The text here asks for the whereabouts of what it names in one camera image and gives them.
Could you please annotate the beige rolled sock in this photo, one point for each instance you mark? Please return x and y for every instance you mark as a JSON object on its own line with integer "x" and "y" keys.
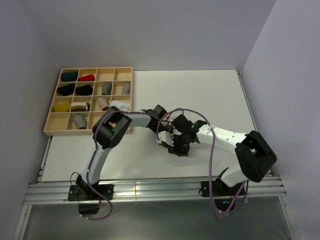
{"x": 103, "y": 103}

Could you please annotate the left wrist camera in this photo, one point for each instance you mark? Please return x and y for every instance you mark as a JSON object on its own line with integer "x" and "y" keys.
{"x": 168, "y": 120}

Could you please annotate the black rolled sock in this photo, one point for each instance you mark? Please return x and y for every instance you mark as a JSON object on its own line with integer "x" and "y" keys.
{"x": 66, "y": 90}
{"x": 85, "y": 90}

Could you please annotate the black rolled sock left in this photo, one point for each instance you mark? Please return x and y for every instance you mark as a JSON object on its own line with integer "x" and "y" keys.
{"x": 66, "y": 90}

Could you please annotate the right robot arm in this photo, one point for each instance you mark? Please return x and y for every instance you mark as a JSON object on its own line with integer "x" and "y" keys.
{"x": 254, "y": 155}

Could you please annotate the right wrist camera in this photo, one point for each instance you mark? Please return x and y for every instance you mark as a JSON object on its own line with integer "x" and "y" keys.
{"x": 165, "y": 137}

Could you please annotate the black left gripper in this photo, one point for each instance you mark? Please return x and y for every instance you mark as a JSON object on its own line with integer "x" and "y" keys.
{"x": 170, "y": 129}

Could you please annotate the black rolled sock right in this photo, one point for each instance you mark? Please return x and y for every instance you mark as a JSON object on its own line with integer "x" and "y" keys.
{"x": 85, "y": 90}

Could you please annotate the wooden compartment tray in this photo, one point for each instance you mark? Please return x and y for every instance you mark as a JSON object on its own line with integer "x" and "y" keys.
{"x": 61, "y": 123}

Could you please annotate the white brown rolled sock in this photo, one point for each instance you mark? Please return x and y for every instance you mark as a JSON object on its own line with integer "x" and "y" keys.
{"x": 80, "y": 106}

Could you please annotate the red rolled sock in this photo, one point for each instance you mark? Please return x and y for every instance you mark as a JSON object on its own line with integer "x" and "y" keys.
{"x": 87, "y": 78}

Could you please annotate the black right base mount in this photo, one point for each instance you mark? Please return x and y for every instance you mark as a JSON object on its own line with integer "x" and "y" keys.
{"x": 219, "y": 189}

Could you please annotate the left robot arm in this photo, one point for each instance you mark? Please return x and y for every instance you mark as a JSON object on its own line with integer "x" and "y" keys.
{"x": 108, "y": 131}

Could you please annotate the dark green rolled sock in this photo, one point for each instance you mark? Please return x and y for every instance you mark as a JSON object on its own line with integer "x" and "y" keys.
{"x": 70, "y": 76}

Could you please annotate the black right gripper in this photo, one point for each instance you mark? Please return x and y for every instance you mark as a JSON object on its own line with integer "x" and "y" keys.
{"x": 176, "y": 149}

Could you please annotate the grey sock with black stripes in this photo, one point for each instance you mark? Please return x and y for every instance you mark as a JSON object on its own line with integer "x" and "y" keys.
{"x": 80, "y": 122}

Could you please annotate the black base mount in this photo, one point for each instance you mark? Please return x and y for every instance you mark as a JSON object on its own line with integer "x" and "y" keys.
{"x": 77, "y": 195}
{"x": 219, "y": 189}

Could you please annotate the light grey rolled sock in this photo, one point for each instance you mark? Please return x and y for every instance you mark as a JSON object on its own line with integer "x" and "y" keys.
{"x": 126, "y": 89}

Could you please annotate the aluminium frame rail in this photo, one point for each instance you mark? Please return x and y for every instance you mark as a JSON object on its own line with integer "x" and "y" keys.
{"x": 145, "y": 190}

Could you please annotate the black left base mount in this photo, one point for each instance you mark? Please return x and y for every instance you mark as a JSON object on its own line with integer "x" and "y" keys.
{"x": 77, "y": 195}

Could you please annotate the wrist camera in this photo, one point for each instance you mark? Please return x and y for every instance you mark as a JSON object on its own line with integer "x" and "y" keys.
{"x": 168, "y": 120}
{"x": 165, "y": 137}

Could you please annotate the yellow rolled sock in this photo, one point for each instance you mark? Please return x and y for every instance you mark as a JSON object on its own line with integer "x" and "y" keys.
{"x": 62, "y": 107}

